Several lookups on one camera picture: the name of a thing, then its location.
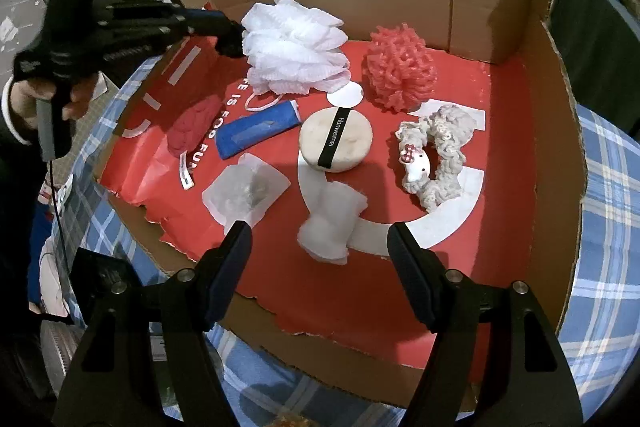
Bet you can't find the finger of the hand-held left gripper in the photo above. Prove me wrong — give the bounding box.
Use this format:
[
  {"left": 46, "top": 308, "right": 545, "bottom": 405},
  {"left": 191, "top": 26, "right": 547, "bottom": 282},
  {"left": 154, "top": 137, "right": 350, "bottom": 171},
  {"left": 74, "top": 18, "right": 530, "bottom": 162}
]
[
  {"left": 165, "top": 32, "right": 245, "bottom": 56},
  {"left": 175, "top": 7, "right": 245, "bottom": 38}
]

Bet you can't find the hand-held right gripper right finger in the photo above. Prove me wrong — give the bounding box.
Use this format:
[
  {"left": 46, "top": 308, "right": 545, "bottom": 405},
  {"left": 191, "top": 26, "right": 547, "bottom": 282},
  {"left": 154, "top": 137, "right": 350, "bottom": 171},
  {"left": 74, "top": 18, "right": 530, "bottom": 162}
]
[{"left": 386, "top": 222, "right": 585, "bottom": 427}]

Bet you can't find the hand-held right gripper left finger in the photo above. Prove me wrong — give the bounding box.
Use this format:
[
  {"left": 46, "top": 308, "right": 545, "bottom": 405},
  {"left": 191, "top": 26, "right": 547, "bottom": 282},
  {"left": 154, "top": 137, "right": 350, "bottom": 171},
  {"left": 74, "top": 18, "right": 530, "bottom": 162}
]
[{"left": 52, "top": 219, "right": 253, "bottom": 427}]

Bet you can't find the white mesh bath pouf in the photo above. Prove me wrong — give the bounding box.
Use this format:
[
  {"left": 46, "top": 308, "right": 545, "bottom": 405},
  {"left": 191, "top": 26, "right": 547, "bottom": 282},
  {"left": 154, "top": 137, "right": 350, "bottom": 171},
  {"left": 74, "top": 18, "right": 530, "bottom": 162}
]
[{"left": 241, "top": 0, "right": 351, "bottom": 112}]

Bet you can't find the blue cloth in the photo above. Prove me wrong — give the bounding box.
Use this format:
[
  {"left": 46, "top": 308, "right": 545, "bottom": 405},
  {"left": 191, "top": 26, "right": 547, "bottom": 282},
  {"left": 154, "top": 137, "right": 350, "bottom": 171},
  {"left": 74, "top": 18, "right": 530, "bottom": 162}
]
[{"left": 216, "top": 101, "right": 302, "bottom": 161}]

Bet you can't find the red knitted cloth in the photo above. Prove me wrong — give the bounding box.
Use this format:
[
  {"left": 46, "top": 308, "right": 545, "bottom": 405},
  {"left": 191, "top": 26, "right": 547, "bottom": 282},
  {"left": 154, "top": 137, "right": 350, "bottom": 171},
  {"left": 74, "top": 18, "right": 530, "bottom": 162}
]
[{"left": 166, "top": 98, "right": 223, "bottom": 192}]

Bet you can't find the translucent white packet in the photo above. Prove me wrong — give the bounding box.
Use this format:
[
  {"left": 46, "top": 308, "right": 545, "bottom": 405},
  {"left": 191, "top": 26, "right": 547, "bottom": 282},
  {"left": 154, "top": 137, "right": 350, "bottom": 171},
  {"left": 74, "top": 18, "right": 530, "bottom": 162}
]
[{"left": 201, "top": 152, "right": 291, "bottom": 235}]

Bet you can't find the cream scrunchie with cat charm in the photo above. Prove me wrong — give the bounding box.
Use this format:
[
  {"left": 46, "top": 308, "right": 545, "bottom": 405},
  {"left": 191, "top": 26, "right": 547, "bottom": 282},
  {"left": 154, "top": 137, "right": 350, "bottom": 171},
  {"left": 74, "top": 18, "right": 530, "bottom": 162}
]
[{"left": 395, "top": 103, "right": 478, "bottom": 212}]

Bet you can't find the beige powder puff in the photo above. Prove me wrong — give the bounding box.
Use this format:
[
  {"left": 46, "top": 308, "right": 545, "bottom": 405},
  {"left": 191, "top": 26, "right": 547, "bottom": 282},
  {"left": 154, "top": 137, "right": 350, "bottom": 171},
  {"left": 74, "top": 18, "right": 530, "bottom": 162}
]
[{"left": 298, "top": 106, "right": 373, "bottom": 172}]

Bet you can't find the person's left hand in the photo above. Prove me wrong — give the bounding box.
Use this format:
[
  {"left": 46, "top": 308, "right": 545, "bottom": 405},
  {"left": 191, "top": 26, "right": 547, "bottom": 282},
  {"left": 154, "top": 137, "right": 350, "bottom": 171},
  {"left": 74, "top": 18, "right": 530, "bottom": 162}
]
[{"left": 7, "top": 74, "right": 101, "bottom": 122}]

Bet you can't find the red mesh bath pouf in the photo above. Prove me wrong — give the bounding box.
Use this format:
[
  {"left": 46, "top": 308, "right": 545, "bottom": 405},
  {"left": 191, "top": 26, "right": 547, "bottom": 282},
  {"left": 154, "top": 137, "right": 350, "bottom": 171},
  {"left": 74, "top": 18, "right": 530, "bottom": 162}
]
[{"left": 361, "top": 23, "right": 438, "bottom": 112}]

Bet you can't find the table with dark green cloth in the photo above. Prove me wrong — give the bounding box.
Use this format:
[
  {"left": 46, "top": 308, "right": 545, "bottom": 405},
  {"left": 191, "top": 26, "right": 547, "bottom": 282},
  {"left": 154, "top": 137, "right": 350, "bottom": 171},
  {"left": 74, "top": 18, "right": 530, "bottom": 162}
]
[{"left": 547, "top": 0, "right": 640, "bottom": 118}]

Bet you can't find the black cable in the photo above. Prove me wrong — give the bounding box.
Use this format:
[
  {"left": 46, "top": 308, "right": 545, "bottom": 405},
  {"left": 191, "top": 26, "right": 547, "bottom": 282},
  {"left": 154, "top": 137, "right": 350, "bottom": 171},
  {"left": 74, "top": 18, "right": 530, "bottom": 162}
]
[{"left": 47, "top": 157, "right": 76, "bottom": 278}]

